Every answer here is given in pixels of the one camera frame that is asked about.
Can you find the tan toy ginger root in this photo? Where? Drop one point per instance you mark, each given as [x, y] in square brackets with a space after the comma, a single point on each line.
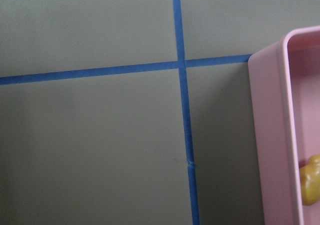
[310, 181]

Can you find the pink plastic bin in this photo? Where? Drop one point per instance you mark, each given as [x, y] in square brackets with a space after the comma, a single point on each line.
[285, 92]

